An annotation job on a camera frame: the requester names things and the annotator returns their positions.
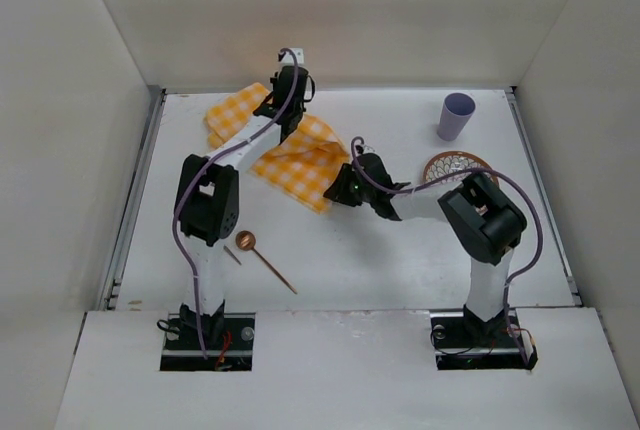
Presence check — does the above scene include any yellow white checkered cloth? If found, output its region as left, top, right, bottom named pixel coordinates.
left=204, top=83, right=349, bottom=214

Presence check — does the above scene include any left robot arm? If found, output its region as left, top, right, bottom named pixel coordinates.
left=172, top=65, right=309, bottom=351

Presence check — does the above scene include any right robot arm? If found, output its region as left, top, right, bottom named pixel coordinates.
left=324, top=153, right=527, bottom=337

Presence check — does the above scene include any floral patterned ceramic plate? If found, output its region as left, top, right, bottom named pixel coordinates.
left=420, top=151, right=491, bottom=191

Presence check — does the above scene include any copper spoon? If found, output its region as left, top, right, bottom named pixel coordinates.
left=235, top=230, right=298, bottom=295

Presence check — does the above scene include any lilac plastic cup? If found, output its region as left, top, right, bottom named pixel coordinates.
left=437, top=92, right=476, bottom=141

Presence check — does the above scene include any metal fork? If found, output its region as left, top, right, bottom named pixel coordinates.
left=223, top=245, right=242, bottom=265

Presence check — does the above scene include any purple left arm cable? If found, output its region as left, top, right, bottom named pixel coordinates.
left=171, top=47, right=300, bottom=359

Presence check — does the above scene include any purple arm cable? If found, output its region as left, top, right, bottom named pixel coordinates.
left=350, top=136, right=545, bottom=366
left=171, top=47, right=300, bottom=359

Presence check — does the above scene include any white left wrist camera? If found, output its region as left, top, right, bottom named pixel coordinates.
left=278, top=47, right=305, bottom=67

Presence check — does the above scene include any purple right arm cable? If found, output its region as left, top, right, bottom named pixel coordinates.
left=350, top=136, right=545, bottom=366

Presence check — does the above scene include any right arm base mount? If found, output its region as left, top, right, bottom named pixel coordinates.
left=429, top=312, right=539, bottom=371

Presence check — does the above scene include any right aluminium table rail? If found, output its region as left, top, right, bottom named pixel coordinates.
left=505, top=86, right=584, bottom=307

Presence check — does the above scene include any aluminium table rail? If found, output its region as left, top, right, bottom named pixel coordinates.
left=95, top=85, right=166, bottom=311
left=505, top=86, right=584, bottom=307

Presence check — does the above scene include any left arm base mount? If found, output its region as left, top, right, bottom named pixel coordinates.
left=156, top=313, right=256, bottom=372

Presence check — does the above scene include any left aluminium table rail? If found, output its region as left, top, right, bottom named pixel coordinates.
left=95, top=85, right=166, bottom=311

